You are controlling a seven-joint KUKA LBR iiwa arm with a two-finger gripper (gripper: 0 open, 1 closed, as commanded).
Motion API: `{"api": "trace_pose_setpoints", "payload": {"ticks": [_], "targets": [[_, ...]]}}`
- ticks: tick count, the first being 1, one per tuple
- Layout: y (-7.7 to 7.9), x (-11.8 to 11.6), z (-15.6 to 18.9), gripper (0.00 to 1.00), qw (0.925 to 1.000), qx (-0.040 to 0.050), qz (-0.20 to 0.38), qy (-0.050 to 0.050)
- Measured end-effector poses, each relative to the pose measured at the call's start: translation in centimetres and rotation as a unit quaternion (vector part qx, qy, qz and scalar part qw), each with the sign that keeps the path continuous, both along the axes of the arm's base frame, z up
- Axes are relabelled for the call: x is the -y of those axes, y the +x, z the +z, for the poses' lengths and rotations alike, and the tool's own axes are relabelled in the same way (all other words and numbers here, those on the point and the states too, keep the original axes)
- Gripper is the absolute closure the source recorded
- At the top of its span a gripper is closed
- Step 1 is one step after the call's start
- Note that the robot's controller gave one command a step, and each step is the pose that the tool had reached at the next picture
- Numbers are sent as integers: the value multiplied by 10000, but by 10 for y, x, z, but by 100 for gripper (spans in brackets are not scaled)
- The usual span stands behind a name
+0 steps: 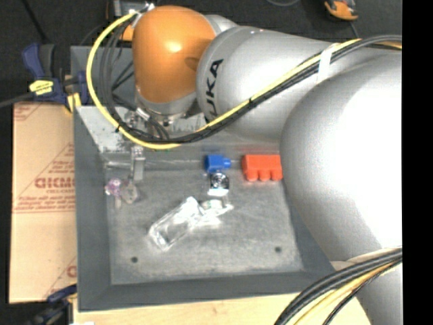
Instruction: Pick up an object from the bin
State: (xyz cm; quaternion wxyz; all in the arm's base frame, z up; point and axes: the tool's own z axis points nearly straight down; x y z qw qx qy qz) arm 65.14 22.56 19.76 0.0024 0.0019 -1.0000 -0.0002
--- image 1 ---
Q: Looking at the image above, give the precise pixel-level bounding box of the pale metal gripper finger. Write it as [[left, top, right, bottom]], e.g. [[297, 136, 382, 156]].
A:
[[130, 146, 147, 182], [120, 173, 140, 205]]

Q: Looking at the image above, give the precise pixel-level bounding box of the small purple toy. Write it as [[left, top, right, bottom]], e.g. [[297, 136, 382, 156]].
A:
[[104, 177, 123, 210]]

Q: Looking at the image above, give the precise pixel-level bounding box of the clear plastic bottle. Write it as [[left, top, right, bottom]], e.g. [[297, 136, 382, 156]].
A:
[[147, 196, 206, 252]]

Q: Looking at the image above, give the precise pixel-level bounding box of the blue toy block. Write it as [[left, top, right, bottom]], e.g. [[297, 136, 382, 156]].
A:
[[203, 154, 232, 175]]

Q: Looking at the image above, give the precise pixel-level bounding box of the shiny round metal piece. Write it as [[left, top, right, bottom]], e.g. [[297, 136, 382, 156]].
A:
[[208, 172, 231, 196]]

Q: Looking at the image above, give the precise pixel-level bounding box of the white and clear plastic piece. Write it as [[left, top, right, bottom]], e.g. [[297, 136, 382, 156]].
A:
[[198, 197, 235, 228]]

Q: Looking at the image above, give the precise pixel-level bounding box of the brown cardboard board, red print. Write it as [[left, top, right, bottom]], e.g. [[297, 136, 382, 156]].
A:
[[7, 101, 78, 305]]

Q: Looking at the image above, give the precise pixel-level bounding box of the grey metal bin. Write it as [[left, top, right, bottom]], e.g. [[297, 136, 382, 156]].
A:
[[70, 45, 336, 311]]

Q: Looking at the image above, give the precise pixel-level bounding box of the red-orange toy brick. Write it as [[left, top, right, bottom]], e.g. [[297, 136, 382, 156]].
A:
[[240, 154, 284, 183]]

